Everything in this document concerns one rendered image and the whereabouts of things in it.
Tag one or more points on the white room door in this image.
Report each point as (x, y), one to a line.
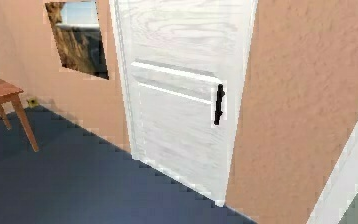
(173, 100)

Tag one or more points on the white door frame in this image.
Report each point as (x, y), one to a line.
(343, 173)

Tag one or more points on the framed landscape picture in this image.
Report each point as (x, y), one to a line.
(78, 43)

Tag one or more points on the brown wooden table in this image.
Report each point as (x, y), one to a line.
(7, 96)

